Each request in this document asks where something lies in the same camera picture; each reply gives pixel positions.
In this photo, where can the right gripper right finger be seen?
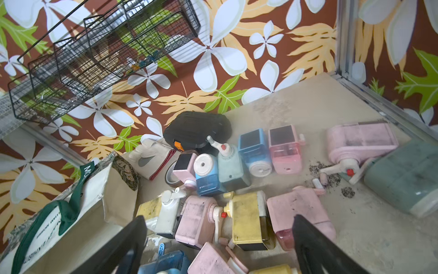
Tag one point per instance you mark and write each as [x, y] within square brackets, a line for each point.
[317, 254]

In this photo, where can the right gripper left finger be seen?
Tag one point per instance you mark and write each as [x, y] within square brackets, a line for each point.
[122, 254]

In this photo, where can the small yellow sharpener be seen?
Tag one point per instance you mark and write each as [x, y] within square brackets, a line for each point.
[280, 269]

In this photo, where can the cream tote bag green handles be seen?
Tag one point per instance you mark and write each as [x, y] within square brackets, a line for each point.
[112, 183]

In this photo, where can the white pencil sharpener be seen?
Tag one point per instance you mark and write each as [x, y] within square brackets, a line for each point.
[169, 216]

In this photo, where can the blue electric pencil sharpener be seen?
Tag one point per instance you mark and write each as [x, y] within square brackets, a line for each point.
[166, 258]

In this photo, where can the green pencil sharpener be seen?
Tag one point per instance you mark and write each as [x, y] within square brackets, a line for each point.
[233, 172]

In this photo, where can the brown tape roll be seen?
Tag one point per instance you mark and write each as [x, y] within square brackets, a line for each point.
[171, 179]

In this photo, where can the cream work glove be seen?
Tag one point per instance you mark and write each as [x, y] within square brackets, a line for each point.
[149, 158]

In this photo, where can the black hard case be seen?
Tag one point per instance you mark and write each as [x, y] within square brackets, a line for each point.
[188, 131]

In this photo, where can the white wire basket left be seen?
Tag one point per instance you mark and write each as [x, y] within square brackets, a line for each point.
[8, 122]

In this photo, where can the black wire basket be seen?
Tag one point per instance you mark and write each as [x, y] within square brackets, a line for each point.
[111, 47]

